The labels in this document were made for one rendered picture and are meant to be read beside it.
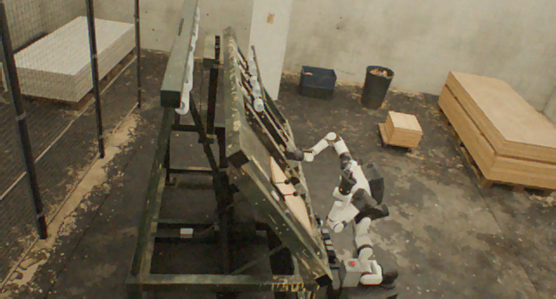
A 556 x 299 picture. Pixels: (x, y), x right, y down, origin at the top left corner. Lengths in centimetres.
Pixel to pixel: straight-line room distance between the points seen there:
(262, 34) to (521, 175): 428
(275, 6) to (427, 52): 339
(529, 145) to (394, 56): 333
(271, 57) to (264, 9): 78
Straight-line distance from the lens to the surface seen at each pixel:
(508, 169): 649
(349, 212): 305
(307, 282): 312
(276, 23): 675
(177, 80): 222
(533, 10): 920
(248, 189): 244
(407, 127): 645
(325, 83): 748
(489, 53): 913
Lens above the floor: 311
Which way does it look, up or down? 32 degrees down
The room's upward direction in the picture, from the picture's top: 10 degrees clockwise
